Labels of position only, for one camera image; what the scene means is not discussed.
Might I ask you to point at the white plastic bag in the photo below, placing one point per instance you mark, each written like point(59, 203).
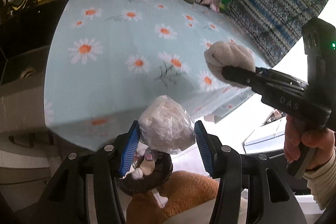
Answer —
point(166, 126)

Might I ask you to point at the patterned blue curtain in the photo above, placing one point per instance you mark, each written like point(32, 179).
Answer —
point(274, 26)

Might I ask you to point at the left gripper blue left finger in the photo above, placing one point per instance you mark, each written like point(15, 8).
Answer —
point(129, 148)

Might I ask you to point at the person's right hand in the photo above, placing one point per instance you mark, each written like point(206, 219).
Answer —
point(322, 140)

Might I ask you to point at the kitchen sink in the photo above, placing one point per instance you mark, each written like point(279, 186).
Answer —
point(25, 44)

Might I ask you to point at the cream sweater right sleeve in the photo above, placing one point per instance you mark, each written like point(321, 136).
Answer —
point(322, 182)

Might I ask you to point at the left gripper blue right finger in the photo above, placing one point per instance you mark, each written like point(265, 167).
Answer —
point(206, 148)

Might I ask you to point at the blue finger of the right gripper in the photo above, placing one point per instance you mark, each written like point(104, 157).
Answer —
point(279, 76)
point(255, 81)

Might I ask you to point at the daisy print blue tablecloth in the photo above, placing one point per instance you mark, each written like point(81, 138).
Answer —
point(110, 59)

